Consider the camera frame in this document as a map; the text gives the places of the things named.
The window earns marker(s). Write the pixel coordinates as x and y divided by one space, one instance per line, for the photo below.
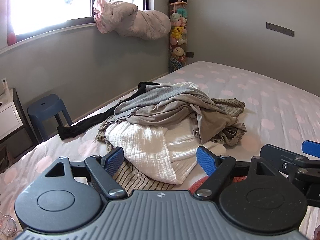
62 2

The clear plastic object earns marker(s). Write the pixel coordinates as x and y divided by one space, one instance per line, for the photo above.
7 226

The pink rolled duvet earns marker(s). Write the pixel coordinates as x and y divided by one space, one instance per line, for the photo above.
140 20

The person's red knit clothing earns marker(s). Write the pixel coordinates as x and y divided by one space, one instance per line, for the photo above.
197 186

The dark wall outlet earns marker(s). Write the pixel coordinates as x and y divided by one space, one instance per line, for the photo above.
190 54

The clear tube of plush toys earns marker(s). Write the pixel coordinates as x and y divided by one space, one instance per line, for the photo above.
177 35

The grey shirt with black sleeves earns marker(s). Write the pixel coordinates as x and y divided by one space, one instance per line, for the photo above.
140 102

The pink round object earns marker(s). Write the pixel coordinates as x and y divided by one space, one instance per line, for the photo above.
11 38

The grey wall switch panel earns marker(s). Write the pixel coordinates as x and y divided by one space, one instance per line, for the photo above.
280 28

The bed with pink dotted sheet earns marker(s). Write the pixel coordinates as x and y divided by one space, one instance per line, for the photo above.
262 92

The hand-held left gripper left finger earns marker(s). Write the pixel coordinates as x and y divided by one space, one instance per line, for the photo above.
113 161

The olive striped cloth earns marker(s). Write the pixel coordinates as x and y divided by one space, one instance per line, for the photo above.
140 177

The white nightstand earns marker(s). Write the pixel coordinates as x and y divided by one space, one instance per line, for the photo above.
7 115

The white carton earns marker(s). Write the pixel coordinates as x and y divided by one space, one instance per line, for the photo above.
3 86

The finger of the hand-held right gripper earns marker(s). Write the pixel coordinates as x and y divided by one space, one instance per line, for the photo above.
272 155
311 148

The white garment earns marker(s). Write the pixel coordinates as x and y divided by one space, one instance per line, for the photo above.
185 85

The blue plastic stool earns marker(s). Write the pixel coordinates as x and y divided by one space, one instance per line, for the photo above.
45 105

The white muslin cloth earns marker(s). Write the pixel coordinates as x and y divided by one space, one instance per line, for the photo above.
147 150

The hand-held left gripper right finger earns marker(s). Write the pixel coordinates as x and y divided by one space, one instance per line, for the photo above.
206 160

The taupe grey garment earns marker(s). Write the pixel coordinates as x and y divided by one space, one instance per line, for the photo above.
180 120

